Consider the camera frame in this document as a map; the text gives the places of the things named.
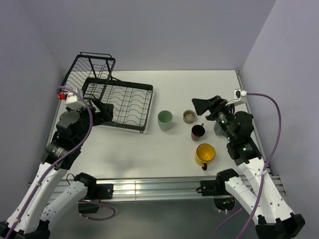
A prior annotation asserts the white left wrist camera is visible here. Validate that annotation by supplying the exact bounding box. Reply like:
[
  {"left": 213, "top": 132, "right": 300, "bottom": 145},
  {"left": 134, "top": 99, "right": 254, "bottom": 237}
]
[{"left": 57, "top": 92, "right": 85, "bottom": 110}]

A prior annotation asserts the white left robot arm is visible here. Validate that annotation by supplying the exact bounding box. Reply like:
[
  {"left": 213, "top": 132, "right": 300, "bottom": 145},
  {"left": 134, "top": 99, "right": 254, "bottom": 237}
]
[{"left": 0, "top": 99, "right": 114, "bottom": 239}]

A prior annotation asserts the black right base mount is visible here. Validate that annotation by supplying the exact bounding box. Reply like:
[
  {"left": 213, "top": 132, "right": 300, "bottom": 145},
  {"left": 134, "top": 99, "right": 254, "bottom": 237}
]
[{"left": 196, "top": 180, "right": 223, "bottom": 197}]

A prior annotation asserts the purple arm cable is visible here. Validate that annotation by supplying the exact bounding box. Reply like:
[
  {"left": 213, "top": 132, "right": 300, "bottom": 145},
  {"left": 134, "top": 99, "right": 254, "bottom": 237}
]
[
  {"left": 4, "top": 86, "right": 94, "bottom": 239},
  {"left": 213, "top": 92, "right": 282, "bottom": 239}
]

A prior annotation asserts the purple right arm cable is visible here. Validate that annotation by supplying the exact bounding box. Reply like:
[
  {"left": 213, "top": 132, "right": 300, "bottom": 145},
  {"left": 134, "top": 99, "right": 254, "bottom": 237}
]
[{"left": 213, "top": 92, "right": 282, "bottom": 239}]

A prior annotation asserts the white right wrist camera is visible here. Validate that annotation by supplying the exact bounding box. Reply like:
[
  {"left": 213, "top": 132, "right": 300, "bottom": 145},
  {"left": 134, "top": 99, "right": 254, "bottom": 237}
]
[{"left": 226, "top": 89, "right": 247, "bottom": 107}]

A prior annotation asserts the speckled beige cup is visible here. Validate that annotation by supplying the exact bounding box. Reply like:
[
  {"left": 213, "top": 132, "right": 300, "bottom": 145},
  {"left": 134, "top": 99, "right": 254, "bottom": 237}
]
[{"left": 182, "top": 110, "right": 196, "bottom": 124}]

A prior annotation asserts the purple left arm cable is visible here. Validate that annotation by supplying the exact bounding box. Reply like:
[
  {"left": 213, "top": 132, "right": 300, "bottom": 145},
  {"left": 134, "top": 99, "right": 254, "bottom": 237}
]
[{"left": 4, "top": 86, "right": 94, "bottom": 239}]

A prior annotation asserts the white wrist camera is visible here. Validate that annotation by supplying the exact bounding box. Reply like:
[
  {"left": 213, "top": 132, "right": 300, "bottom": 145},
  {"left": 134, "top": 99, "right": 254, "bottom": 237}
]
[
  {"left": 57, "top": 92, "right": 85, "bottom": 110},
  {"left": 226, "top": 89, "right": 247, "bottom": 107}
]

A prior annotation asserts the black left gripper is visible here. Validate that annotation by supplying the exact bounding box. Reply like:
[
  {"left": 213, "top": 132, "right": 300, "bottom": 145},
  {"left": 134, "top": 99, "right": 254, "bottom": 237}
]
[{"left": 70, "top": 98, "right": 113, "bottom": 146}]

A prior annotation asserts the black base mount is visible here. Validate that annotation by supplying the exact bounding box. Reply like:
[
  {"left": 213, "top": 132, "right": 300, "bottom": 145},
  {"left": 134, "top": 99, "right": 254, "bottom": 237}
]
[
  {"left": 85, "top": 184, "right": 114, "bottom": 200},
  {"left": 196, "top": 180, "right": 223, "bottom": 197}
]

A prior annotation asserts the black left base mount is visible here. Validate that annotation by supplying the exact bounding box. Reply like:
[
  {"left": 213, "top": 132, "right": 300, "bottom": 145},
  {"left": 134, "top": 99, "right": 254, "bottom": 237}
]
[{"left": 85, "top": 184, "right": 114, "bottom": 200}]

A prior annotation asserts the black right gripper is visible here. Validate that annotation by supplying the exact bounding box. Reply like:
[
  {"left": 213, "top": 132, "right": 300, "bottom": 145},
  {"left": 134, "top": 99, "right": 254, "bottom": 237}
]
[{"left": 192, "top": 95, "right": 235, "bottom": 141}]

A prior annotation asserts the pale green cup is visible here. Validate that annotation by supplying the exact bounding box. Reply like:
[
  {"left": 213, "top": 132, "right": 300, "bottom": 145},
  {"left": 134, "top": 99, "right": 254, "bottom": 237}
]
[{"left": 158, "top": 111, "right": 173, "bottom": 131}]

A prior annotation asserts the aluminium mounting rail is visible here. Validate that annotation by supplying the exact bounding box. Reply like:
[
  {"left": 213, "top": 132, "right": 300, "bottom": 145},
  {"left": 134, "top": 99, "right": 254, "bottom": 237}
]
[{"left": 27, "top": 174, "right": 287, "bottom": 202}]

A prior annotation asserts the yellow mug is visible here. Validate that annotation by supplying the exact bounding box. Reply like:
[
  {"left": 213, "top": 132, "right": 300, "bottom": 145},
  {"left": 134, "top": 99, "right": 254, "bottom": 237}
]
[{"left": 194, "top": 143, "right": 216, "bottom": 171}]

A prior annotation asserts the dark maroon mug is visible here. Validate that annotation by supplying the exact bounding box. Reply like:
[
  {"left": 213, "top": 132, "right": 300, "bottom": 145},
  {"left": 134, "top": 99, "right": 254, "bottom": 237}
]
[{"left": 191, "top": 123, "right": 205, "bottom": 141}]

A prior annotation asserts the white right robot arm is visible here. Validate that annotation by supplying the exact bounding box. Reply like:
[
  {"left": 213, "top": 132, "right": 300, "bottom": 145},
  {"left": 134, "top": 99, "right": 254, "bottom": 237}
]
[{"left": 192, "top": 96, "right": 305, "bottom": 239}]

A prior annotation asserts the black box under rail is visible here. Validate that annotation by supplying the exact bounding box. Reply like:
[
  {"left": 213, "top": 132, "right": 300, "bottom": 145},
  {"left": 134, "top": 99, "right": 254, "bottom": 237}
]
[{"left": 78, "top": 203, "right": 99, "bottom": 215}]

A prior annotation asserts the black wire dish rack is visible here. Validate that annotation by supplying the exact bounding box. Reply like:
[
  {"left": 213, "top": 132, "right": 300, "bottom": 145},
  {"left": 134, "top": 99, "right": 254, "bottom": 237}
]
[{"left": 62, "top": 52, "right": 153, "bottom": 132}]

